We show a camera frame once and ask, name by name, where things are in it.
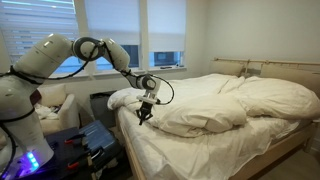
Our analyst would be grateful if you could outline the light wooden bed frame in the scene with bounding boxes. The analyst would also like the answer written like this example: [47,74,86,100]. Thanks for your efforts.
[121,57,320,180]

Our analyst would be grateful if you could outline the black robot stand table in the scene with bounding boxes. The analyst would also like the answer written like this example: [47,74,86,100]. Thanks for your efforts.
[19,126,134,180]

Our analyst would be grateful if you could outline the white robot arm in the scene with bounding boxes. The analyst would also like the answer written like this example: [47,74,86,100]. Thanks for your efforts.
[0,34,160,180]

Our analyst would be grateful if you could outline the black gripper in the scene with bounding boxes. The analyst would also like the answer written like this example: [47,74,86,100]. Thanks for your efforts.
[136,102,153,125]

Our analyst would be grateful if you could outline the dark bin beside bed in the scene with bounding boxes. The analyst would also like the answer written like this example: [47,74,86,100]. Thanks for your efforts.
[90,91,116,128]

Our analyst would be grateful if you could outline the white window blinds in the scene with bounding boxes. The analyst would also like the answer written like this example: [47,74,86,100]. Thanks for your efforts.
[0,0,186,66]

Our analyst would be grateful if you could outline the blue black suitcase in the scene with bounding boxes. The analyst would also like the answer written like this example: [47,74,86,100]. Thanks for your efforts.
[65,120,122,171]

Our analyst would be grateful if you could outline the white duvet blanket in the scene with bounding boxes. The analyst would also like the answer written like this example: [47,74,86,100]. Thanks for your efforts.
[107,73,320,138]

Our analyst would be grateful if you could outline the beige armchair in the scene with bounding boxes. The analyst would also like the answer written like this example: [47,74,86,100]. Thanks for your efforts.
[35,84,80,135]

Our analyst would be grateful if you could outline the white mattress with sheet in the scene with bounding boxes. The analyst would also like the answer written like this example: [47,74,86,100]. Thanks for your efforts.
[116,106,311,180]

